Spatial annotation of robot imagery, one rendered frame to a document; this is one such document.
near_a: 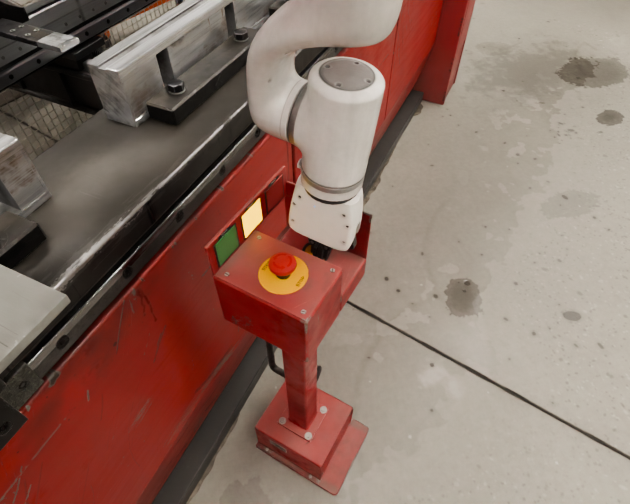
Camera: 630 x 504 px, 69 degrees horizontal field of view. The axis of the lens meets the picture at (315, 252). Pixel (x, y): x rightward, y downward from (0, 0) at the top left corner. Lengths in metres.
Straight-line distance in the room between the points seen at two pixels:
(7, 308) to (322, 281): 0.39
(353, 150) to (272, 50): 0.14
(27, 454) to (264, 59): 0.56
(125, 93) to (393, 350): 1.08
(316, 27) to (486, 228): 1.54
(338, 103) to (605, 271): 1.57
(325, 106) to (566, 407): 1.26
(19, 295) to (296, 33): 0.33
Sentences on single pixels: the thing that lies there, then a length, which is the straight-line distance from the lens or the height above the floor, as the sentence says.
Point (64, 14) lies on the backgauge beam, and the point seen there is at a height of 0.95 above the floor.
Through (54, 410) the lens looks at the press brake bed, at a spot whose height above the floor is 0.72.
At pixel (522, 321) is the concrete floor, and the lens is 1.68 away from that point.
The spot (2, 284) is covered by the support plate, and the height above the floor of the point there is 1.00.
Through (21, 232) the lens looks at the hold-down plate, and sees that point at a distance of 0.65.
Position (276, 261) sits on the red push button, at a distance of 0.64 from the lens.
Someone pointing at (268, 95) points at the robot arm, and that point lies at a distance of 0.55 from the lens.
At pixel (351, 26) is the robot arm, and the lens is 0.44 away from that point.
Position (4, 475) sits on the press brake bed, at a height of 0.71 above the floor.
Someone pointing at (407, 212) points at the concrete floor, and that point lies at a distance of 1.89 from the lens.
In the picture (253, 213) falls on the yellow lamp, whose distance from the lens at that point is 0.70.
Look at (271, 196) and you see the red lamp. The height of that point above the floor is 0.81.
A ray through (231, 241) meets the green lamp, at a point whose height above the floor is 0.81.
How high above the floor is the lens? 1.31
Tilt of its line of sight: 50 degrees down
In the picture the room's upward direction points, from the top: straight up
